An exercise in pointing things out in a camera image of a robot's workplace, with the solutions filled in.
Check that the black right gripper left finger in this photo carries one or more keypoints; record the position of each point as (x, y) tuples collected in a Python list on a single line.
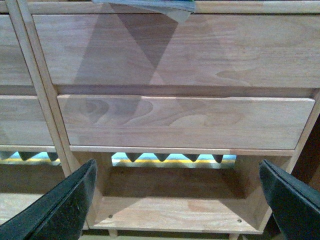
[(60, 214)]

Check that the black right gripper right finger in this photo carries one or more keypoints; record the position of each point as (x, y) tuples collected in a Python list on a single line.
[(295, 205)]

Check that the white illustrated children's book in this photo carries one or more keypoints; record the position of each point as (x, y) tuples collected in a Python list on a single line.
[(177, 10)]

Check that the right wooden shelf cabinet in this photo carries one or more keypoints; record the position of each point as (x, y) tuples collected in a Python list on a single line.
[(174, 189)]

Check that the wooden shelf cabinet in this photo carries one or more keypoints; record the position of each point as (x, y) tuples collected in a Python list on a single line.
[(174, 189), (26, 172)]

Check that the left wooden shelf cabinet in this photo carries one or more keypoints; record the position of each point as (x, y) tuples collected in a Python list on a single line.
[(26, 172)]

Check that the lower left wooden drawer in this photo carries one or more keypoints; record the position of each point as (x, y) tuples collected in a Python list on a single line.
[(22, 122)]

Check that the wooden drawer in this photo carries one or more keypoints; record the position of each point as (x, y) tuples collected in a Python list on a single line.
[(262, 51), (13, 68), (263, 123), (22, 122)]

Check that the lower right wooden drawer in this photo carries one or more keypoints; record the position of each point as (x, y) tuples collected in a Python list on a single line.
[(263, 123)]

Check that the upper left wooden drawer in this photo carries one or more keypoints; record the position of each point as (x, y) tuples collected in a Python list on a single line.
[(13, 68)]

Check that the upper right wooden drawer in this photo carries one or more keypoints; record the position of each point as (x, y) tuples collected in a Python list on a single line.
[(262, 51)]

